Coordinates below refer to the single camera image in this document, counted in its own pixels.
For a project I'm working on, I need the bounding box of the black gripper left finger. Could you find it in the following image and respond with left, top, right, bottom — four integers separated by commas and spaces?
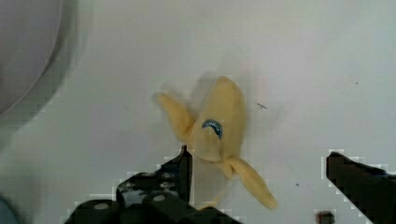
116, 145, 192, 208

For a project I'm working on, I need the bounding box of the yellow plush banana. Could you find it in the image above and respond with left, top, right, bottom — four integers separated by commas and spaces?
157, 76, 277, 210

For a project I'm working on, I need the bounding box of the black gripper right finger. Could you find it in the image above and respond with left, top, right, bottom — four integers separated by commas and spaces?
326, 152, 396, 224

